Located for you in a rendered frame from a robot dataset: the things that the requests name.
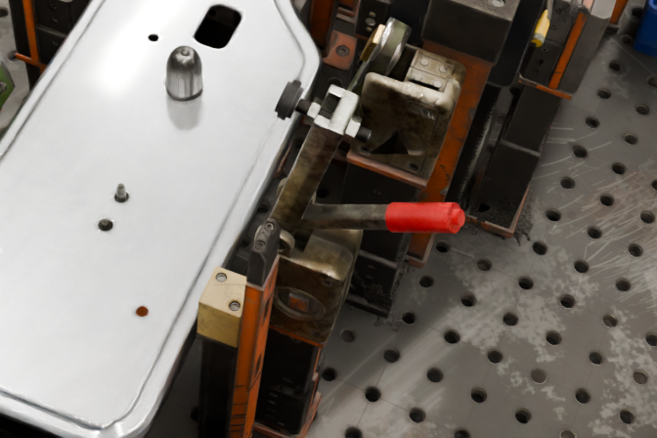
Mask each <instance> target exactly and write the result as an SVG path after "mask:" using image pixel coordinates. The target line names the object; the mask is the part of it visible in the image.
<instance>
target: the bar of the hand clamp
mask: <svg viewBox="0 0 657 438"><path fill-rule="evenodd" d="M301 85H302V82H301V81H299V80H296V79H293V81H292V82H290V81H288V82H287V84H286V86H285V88H284V90H283V92H282V94H281V96H280V98H279V100H278V103H277V105H276V107H275V110H274V112H277V113H278V114H277V118H278V119H281V120H283V121H285V119H286V118H289V119H291V117H292V115H293V113H294V111H297V112H299V113H302V114H304V115H306V117H305V119H304V123H307V124H309V125H311V128H310V130H309V132H308V135H307V137H306V139H305V141H304V143H303V145H302V148H301V150H300V152H299V154H298V156H297V158H296V161H295V162H294V164H293V166H292V168H291V170H290V173H289V175H288V177H287V179H286V181H285V185H284V187H283V189H282V191H281V193H280V195H279V198H278V200H277V202H276V204H275V206H274V208H273V211H272V213H271V215H270V217H269V218H271V219H274V220H276V221H277V223H278V224H279V226H280V228H282V229H284V230H286V231H288V232H289V233H290V234H291V235H292V236H293V234H294V232H295V230H296V228H297V226H298V224H299V222H300V220H301V218H302V216H303V214H304V212H305V211H306V209H307V207H308V205H309V203H310V201H311V199H312V197H313V195H314V193H315V191H316V190H317V188H318V186H319V184H320V182H321V180H322V178H323V176H324V174H325V172H326V170H327V168H328V166H329V164H330V162H331V160H332V158H333V156H334V154H335V152H336V150H337V148H338V146H339V144H340V142H341V141H344V142H346V143H348V144H350V145H351V143H352V141H353V139H355V140H358V141H360V142H362V143H364V144H365V143H366V142H367V140H368V138H369V136H370V134H371V132H372V130H369V129H367V128H365V127H363V126H361V125H360V124H361V122H362V118H360V117H358V116H356V115H354V111H355V109H356V107H357V105H358V104H359V102H360V96H358V95H356V94H354V93H352V92H350V91H348V90H344V89H342V88H340V87H338V86H336V85H334V84H331V85H330V87H329V89H328V92H327V94H326V97H325V99H324V100H321V99H319V98H317V97H315V99H314V101H313V103H311V102H309V101H307V100H305V99H303V98H301V96H302V93H303V91H304V88H303V87H301Z"/></svg>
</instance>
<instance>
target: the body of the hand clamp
mask: <svg viewBox="0 0 657 438"><path fill-rule="evenodd" d="M362 237H363V230H332V229H296V230H295V232H294V234H293V238H294V248H293V252H292V254H291V256H290V258H288V257H285V256H283V255H280V254H278V255H277V256H280V259H279V265H278V272H277V277H276V284H275V290H274V297H273V303H272V310H271V316H270V323H269V328H268V335H267V341H266V348H265V354H264V361H263V367H262V373H261V379H260V386H259V392H258V399H257V405H256V412H255V418H254V424H253V430H254V431H256V432H259V433H262V434H264V435H267V436H269V437H272V438H306V435H307V433H308V430H309V428H310V425H311V423H312V421H313V418H314V416H315V413H316V411H317V408H318V407H319V404H320V402H321V399H322V395H323V394H322V393H320V392H317V390H318V386H319V382H320V378H321V374H322V370H323V366H324V362H325V358H326V354H325V353H322V352H323V349H324V347H325V345H326V342H327V340H328V339H329V337H330V335H331V332H332V330H333V328H334V325H335V323H336V320H337V318H338V315H339V313H340V311H341V308H342V306H343V303H344V301H345V298H346V296H347V294H348V290H349V286H350V283H351V279H352V276H353V272H354V268H355V264H356V260H357V256H358V253H359V249H360V245H361V241H362Z"/></svg>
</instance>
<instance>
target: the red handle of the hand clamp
mask: <svg viewBox="0 0 657 438"><path fill-rule="evenodd" d="M464 220H465V216H464V212H463V210H462V209H460V206H459V205H458V204H457V203H456V202H391V203H390V204H309V205H308V207H307V209H306V211H305V212H304V214H303V216H302V218H301V220H300V222H299V224H298V226H297V228H296V229H332V230H389V231H390V232H392V233H437V234H455V233H457V232H458V231H459V229H460V227H461V226H463V224H464Z"/></svg>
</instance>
